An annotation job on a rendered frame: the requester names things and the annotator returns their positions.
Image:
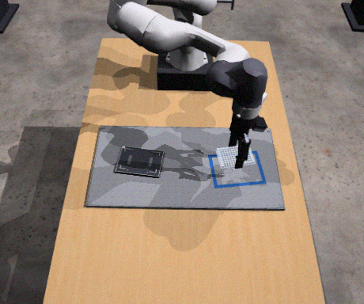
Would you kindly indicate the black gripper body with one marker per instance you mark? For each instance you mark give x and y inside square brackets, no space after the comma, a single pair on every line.
[244,125]

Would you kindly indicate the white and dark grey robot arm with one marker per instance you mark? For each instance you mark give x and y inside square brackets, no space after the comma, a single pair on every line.
[244,81]

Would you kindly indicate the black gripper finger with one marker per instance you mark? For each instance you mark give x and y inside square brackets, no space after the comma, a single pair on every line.
[233,135]
[243,149]

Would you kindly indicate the blue tape outline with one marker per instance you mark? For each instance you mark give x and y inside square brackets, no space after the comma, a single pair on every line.
[238,184]

